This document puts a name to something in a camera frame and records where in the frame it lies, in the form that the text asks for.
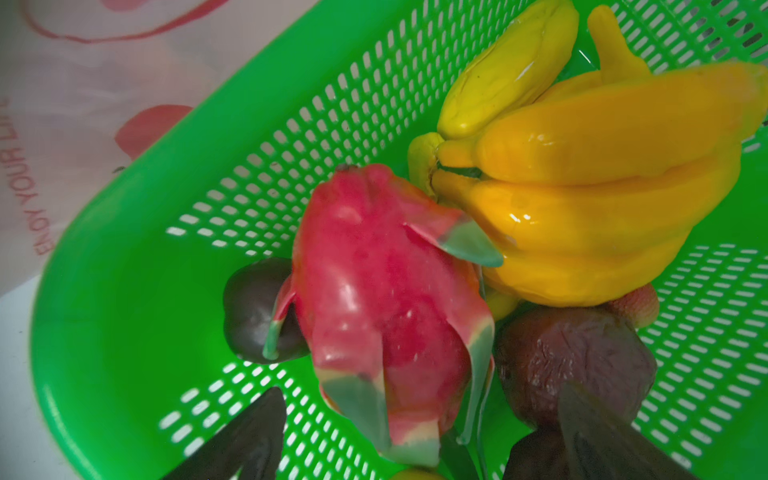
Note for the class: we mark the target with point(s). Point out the green plastic basket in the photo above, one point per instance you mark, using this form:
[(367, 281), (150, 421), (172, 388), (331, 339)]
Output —
[(129, 360)]

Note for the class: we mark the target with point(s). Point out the yellow fake banana bunch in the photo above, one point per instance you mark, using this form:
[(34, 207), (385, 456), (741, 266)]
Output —
[(590, 191)]

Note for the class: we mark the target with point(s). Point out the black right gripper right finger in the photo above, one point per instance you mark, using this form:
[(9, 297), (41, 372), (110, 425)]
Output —
[(601, 445)]

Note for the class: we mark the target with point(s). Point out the pink plastic bag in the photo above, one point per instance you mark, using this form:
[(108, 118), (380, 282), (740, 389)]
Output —
[(88, 86)]

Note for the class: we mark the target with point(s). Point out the dark purple fake fruit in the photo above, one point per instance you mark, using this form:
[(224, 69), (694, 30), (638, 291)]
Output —
[(248, 301), (542, 349)]

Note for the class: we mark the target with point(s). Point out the yellow fake lemon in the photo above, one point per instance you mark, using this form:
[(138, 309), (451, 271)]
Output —
[(416, 474)]

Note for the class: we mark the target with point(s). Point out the yellow fake starfruit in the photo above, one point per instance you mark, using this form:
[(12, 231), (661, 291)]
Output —
[(514, 71)]

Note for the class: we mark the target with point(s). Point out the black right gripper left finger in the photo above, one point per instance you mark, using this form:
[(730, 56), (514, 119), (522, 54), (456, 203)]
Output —
[(249, 447)]

